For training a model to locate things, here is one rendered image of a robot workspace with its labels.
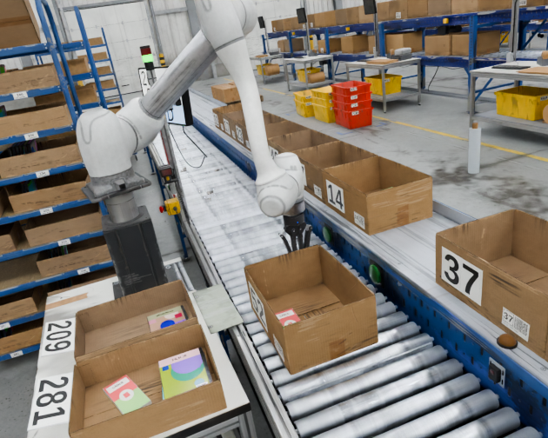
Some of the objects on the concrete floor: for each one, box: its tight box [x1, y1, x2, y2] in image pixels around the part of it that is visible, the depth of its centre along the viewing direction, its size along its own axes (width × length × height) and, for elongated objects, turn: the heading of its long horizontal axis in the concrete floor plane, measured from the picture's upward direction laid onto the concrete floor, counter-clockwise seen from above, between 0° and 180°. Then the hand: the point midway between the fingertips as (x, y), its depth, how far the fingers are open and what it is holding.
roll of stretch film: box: [468, 123, 481, 174], centre depth 452 cm, size 11×11×50 cm
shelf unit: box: [0, 0, 113, 383], centre depth 258 cm, size 98×49×196 cm, turn 128°
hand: (299, 262), depth 168 cm, fingers closed, pressing on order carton
